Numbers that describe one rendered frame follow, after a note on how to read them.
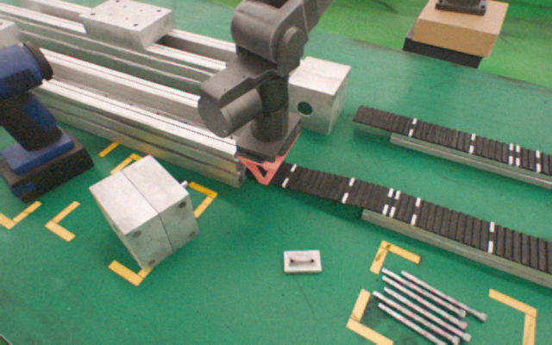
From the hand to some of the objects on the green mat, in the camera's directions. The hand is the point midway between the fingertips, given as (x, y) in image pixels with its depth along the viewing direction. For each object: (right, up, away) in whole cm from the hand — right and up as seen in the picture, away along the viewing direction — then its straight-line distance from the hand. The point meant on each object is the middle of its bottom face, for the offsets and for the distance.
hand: (270, 169), depth 61 cm
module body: (-39, +12, +14) cm, 44 cm away
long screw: (+22, -16, -14) cm, 31 cm away
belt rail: (+66, -8, -6) cm, 67 cm away
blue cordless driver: (-39, -2, 0) cm, 39 cm away
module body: (-31, +24, +26) cm, 47 cm away
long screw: (+18, -19, -17) cm, 31 cm away
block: (+10, +12, +13) cm, 20 cm away
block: (-16, -8, -6) cm, 19 cm away
